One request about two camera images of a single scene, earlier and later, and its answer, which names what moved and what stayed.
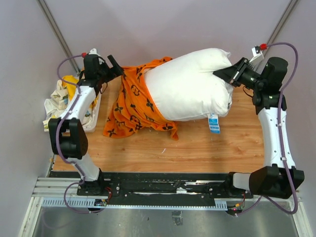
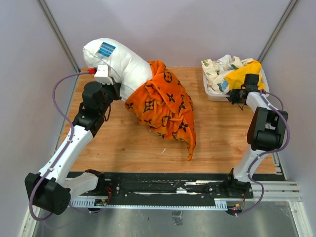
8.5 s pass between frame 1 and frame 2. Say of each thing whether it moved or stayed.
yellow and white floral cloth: moved
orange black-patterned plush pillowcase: moved
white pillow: moved
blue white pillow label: moved
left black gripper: moved
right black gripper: moved
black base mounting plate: stayed
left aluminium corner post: stayed
